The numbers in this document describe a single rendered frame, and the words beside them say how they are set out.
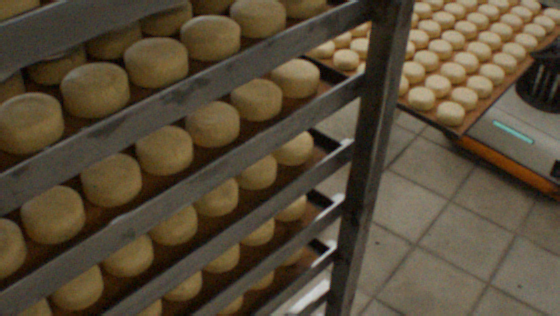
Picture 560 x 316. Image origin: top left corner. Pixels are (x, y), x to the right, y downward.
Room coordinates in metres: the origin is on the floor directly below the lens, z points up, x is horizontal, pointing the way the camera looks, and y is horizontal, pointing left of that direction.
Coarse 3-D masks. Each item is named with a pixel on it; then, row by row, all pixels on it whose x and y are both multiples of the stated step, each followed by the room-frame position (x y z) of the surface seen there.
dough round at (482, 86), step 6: (474, 78) 0.97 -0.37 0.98; (480, 78) 0.97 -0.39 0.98; (486, 78) 0.97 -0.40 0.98; (468, 84) 0.96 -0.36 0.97; (474, 84) 0.95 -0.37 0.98; (480, 84) 0.95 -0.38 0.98; (486, 84) 0.95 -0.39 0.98; (492, 84) 0.96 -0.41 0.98; (474, 90) 0.94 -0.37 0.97; (480, 90) 0.93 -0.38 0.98; (486, 90) 0.94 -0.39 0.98; (480, 96) 0.93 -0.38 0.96; (486, 96) 0.94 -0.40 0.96
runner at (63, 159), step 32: (288, 32) 0.43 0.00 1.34; (320, 32) 0.46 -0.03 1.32; (224, 64) 0.37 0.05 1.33; (256, 64) 0.40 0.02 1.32; (160, 96) 0.33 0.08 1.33; (192, 96) 0.35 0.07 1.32; (96, 128) 0.29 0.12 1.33; (128, 128) 0.31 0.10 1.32; (32, 160) 0.25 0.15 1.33; (64, 160) 0.27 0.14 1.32; (96, 160) 0.28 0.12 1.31; (0, 192) 0.23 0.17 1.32; (32, 192) 0.25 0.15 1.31
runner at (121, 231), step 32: (320, 96) 0.47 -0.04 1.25; (352, 96) 0.51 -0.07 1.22; (288, 128) 0.43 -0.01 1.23; (224, 160) 0.37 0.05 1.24; (256, 160) 0.40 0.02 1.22; (160, 192) 0.32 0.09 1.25; (192, 192) 0.34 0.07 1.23; (128, 224) 0.30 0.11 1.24; (64, 256) 0.25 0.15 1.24; (96, 256) 0.27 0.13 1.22; (32, 288) 0.23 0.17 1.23
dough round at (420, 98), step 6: (414, 90) 0.93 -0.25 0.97; (420, 90) 0.93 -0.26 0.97; (426, 90) 0.93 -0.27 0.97; (408, 96) 0.91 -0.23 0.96; (414, 96) 0.91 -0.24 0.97; (420, 96) 0.91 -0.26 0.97; (426, 96) 0.91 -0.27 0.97; (432, 96) 0.91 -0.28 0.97; (414, 102) 0.90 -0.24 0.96; (420, 102) 0.89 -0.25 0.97; (426, 102) 0.89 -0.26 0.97; (432, 102) 0.90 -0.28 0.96; (414, 108) 0.89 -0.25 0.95; (420, 108) 0.89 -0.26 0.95; (426, 108) 0.89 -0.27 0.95
